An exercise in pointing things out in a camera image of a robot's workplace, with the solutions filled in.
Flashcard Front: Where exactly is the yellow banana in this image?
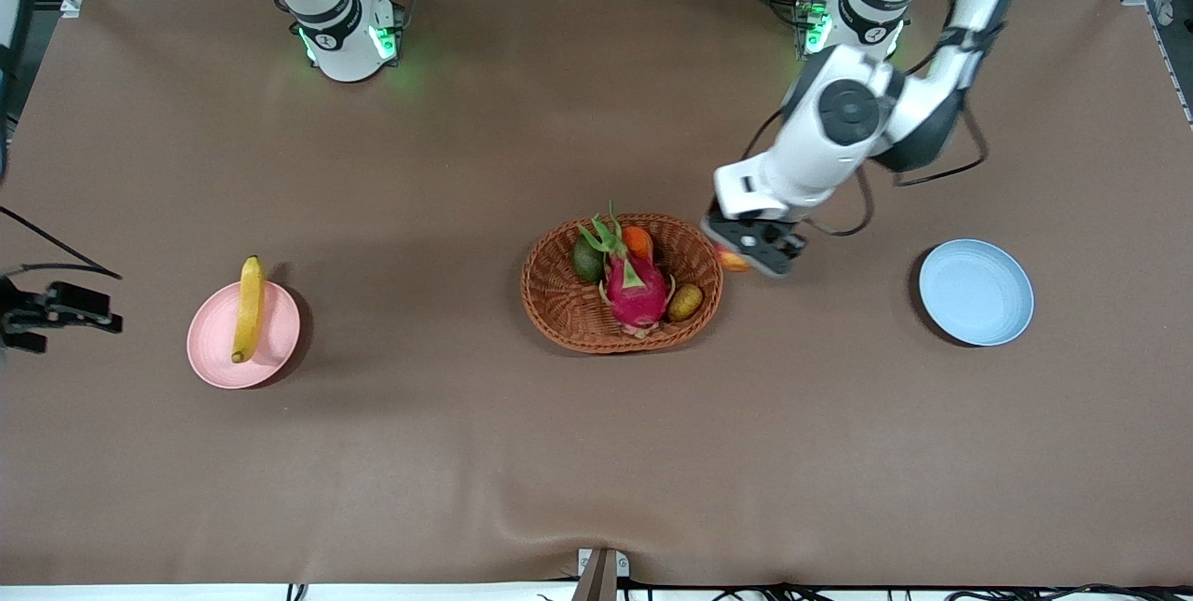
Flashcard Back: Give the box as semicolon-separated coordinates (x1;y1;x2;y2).
230;255;267;365

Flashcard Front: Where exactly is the brown kiwi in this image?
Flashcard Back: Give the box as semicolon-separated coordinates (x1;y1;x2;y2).
668;282;706;322

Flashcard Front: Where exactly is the pink dragon fruit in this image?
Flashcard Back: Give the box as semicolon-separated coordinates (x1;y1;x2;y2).
576;205;674;339

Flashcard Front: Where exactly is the dark green avocado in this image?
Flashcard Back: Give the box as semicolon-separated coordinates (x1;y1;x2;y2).
570;236;607;285

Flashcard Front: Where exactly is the brown wicker basket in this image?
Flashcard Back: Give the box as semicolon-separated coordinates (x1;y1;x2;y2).
520;213;724;355

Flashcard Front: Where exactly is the blue plate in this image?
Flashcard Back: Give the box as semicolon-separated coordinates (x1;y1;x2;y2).
918;239;1035;348

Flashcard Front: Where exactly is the pink plate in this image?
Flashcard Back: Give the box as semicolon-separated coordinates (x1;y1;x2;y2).
186;280;302;391

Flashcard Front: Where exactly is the brown table cloth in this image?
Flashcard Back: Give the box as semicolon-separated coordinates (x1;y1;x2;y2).
0;0;1193;588

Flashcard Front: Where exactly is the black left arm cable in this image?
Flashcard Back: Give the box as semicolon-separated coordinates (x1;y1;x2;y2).
746;0;991;239

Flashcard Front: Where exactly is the grey metal camera bracket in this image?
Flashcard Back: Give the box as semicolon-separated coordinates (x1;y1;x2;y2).
576;548;631;601

